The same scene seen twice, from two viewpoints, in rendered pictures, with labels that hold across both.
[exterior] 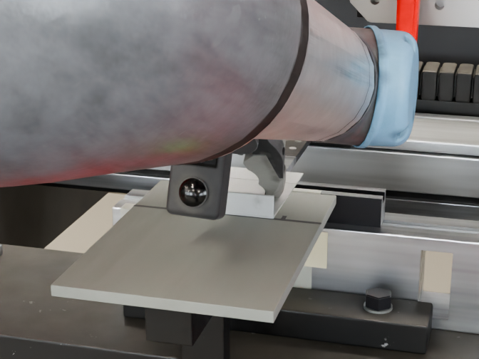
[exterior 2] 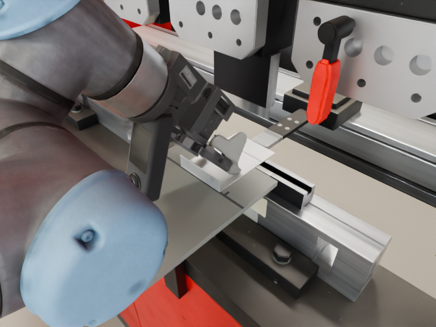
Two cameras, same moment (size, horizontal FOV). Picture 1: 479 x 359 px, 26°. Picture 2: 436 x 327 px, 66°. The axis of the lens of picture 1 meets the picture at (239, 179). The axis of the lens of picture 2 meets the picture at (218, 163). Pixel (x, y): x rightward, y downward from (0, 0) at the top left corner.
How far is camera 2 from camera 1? 0.61 m
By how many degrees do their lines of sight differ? 32
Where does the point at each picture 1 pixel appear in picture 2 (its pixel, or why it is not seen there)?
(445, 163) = (396, 154)
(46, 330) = not seen: hidden behind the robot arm
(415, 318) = (297, 278)
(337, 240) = (272, 206)
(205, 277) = not seen: hidden behind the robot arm
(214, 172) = (144, 176)
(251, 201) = (209, 177)
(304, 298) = (246, 230)
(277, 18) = not seen: outside the picture
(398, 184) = (364, 155)
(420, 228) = (328, 218)
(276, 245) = (196, 221)
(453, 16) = (372, 96)
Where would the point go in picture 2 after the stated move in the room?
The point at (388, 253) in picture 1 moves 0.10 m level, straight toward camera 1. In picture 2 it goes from (299, 228) to (263, 276)
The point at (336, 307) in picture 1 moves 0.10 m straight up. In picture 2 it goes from (257, 246) to (263, 199)
